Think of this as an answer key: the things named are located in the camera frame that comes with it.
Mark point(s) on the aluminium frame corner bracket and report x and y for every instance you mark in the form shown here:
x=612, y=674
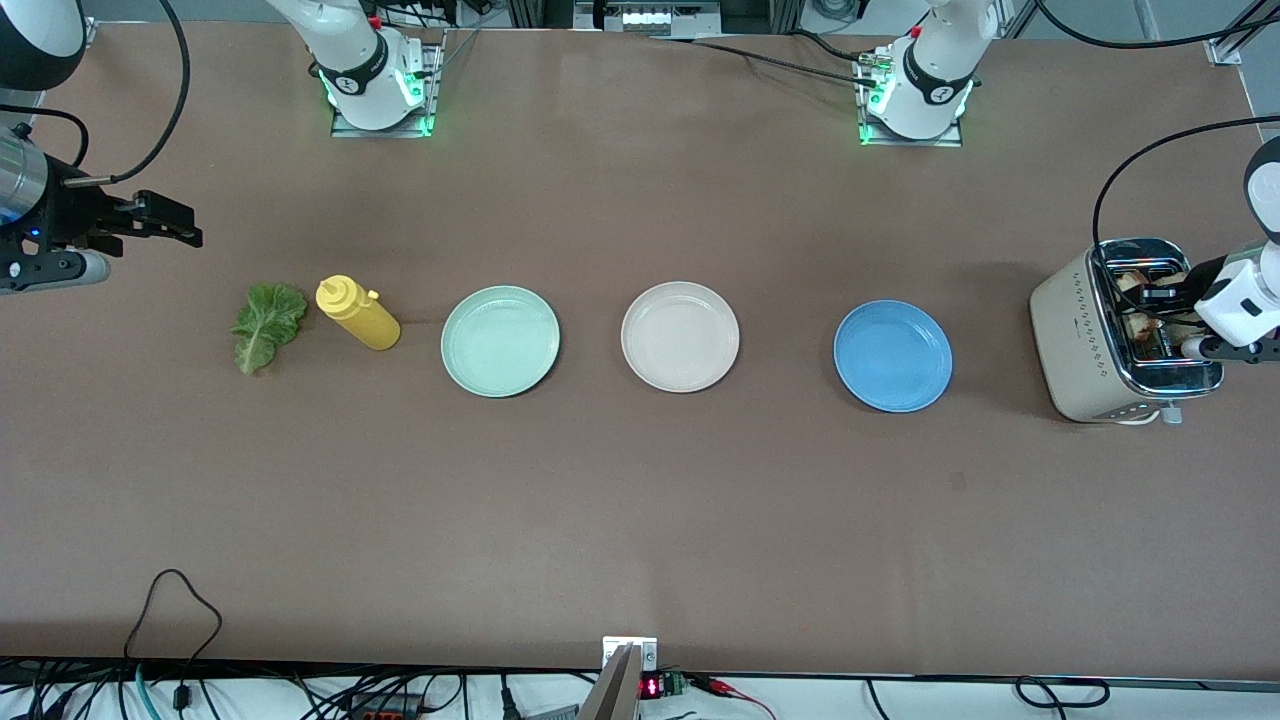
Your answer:
x=89, y=32
x=1225, y=50

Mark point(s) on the grey camera pole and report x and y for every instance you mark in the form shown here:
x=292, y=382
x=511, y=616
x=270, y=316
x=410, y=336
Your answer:
x=612, y=690

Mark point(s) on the yellow mustard squeeze bottle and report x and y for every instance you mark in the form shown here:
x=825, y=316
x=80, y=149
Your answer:
x=365, y=320

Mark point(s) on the beige plate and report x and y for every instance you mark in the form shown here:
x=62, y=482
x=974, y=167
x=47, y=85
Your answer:
x=680, y=340

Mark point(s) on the silver mount bracket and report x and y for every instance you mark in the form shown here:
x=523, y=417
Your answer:
x=645, y=650

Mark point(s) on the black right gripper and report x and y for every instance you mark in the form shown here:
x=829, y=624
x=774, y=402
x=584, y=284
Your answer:
x=70, y=217

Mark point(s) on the blue plate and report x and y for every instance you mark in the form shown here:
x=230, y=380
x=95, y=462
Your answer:
x=893, y=357

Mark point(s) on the lit control box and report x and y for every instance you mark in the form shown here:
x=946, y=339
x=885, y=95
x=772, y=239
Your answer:
x=645, y=18

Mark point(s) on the green lettuce leaf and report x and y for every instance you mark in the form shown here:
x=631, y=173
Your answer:
x=265, y=320

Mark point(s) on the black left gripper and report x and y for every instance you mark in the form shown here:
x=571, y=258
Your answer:
x=1197, y=279

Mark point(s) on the red display circuit board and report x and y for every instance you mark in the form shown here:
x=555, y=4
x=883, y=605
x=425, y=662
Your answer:
x=655, y=687

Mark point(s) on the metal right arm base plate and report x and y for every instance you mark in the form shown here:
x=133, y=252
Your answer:
x=345, y=128

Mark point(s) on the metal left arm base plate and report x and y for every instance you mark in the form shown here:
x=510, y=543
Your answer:
x=950, y=141

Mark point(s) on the beige chrome toaster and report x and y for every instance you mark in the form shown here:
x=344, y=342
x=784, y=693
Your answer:
x=1080, y=350

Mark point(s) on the light green plate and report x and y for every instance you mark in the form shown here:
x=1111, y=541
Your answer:
x=500, y=345

